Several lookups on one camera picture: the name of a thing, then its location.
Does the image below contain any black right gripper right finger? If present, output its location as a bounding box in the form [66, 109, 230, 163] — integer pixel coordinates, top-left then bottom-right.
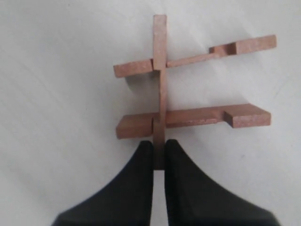
[165, 139, 280, 226]

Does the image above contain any white plastic tray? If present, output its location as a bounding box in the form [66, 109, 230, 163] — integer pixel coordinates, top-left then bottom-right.
[0, 0, 301, 226]

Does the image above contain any notched wooden piece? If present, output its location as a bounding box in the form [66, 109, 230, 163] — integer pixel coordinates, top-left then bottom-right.
[113, 34, 277, 78]
[116, 104, 271, 139]
[153, 15, 167, 170]

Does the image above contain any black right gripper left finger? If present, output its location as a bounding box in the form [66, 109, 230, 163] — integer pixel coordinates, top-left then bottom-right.
[54, 141, 153, 226]

